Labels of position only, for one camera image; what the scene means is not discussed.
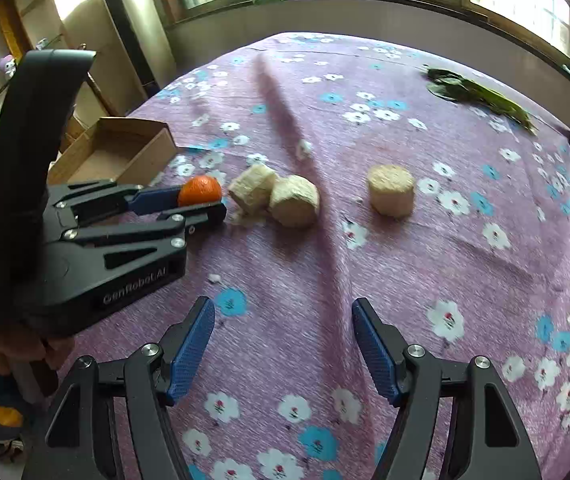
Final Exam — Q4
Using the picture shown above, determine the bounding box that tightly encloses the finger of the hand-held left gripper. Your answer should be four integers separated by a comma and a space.
62, 202, 228, 256
49, 182, 188, 223

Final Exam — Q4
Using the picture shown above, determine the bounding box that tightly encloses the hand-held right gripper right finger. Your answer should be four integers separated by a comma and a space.
351, 297, 543, 480

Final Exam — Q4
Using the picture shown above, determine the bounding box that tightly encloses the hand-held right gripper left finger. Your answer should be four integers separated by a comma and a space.
21, 296, 216, 480

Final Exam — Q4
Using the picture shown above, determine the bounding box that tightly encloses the orange mandarin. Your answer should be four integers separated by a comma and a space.
178, 176, 223, 207

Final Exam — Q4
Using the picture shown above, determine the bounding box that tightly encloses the brown cardboard box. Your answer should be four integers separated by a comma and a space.
48, 117, 178, 188

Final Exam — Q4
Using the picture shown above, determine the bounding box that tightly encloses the person's left hand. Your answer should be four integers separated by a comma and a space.
0, 332, 75, 376

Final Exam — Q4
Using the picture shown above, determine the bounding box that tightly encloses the purple floral tablecloth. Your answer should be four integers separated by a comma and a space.
15, 32, 570, 480

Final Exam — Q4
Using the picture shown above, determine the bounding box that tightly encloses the short peeled sugarcane piece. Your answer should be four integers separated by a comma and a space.
368, 164, 416, 219

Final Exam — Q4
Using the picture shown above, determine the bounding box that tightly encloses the white refrigerator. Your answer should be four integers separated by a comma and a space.
50, 0, 176, 113

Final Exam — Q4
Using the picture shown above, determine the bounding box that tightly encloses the green leafy vegetable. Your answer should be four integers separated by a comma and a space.
424, 67, 540, 135

